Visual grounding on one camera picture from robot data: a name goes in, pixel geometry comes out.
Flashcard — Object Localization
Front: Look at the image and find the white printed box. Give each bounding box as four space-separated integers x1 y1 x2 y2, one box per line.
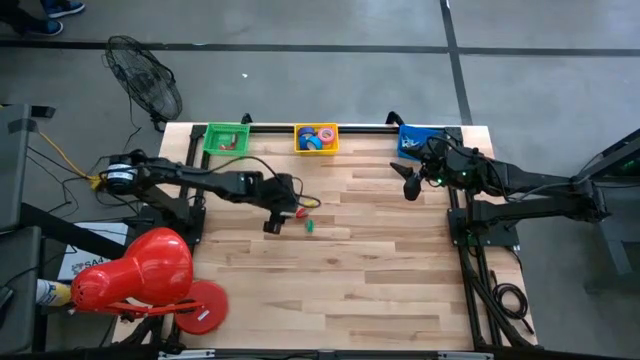
57 221 130 282

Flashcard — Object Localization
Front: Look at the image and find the coiled black cable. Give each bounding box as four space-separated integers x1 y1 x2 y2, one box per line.
489 269 536 335

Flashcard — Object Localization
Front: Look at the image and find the green plastic basket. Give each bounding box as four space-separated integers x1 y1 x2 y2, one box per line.
202 122 251 157

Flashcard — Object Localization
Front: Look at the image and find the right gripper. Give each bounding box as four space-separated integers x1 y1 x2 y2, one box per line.
389 134 481 202

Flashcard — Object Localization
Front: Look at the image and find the yellow floor cable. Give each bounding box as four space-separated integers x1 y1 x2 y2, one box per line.
37 130 109 192

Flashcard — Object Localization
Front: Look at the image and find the person's leg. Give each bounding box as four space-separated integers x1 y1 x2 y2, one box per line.
0 0 39 34

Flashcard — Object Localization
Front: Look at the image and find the red desk lamp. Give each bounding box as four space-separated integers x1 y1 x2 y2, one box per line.
69 227 230 336

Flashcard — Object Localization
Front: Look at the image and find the black workstation stand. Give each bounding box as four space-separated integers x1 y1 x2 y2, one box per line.
582 127 640 291

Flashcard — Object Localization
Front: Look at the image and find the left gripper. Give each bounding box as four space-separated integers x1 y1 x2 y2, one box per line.
259 172 304 236

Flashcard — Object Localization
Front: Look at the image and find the black floor cable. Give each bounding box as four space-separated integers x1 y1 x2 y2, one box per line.
24 124 149 216

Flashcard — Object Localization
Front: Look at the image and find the black floor fan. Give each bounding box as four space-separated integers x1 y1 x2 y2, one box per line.
102 34 184 132

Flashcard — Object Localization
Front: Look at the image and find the black aluminium table frame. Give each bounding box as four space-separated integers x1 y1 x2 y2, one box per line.
114 119 534 360

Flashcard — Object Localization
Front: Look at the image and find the dark grey cabinet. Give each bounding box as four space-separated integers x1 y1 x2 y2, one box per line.
0 103 57 232
0 225 44 355

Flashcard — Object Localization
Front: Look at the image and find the yellow white spray can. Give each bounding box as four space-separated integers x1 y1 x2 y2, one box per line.
35 278 74 308

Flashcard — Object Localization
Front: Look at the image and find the yellow plastic basket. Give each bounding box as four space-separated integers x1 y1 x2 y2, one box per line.
293 122 341 157

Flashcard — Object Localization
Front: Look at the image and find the person's shoe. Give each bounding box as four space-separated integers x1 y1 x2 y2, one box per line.
39 0 86 19
22 18 65 37

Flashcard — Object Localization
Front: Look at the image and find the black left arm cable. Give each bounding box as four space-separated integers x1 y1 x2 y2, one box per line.
207 154 321 209

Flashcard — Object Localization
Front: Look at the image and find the blue plastic basket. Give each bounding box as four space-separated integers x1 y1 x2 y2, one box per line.
397 123 449 162

